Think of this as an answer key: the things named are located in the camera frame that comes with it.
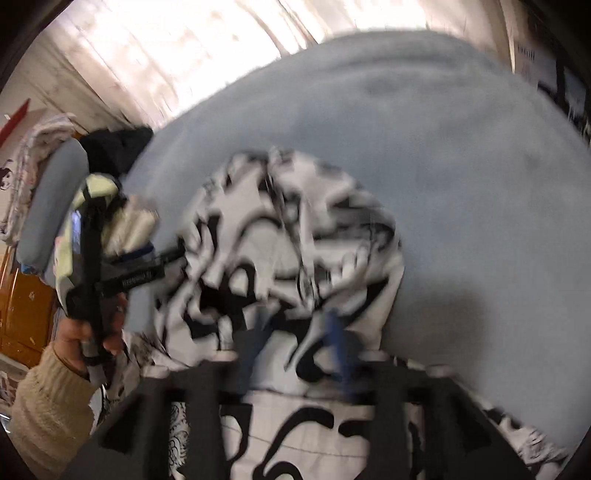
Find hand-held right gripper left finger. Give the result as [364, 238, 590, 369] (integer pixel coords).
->
[60, 318, 273, 480]

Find light green folded garment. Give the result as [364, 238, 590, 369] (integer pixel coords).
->
[53, 173, 122, 301]

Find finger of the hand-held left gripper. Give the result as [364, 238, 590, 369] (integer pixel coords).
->
[151, 247, 188, 265]
[157, 261, 189, 283]

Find black and white printed jacket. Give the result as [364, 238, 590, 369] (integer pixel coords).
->
[102, 148, 573, 480]

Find person's left hand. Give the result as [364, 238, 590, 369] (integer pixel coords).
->
[52, 295, 132, 376]

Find blue-grey pillow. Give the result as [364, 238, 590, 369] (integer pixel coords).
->
[16, 138, 89, 274]

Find black cloth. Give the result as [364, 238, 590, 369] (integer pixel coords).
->
[81, 127, 154, 179]

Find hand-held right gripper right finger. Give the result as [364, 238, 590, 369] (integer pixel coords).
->
[323, 309, 546, 480]

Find orange wooden cabinet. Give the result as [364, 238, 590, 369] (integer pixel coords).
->
[0, 244, 59, 368]

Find light blue blanket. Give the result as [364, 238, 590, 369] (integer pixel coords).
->
[122, 30, 591, 462]

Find folded patterned quilt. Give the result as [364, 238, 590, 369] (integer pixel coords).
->
[0, 113, 77, 246]

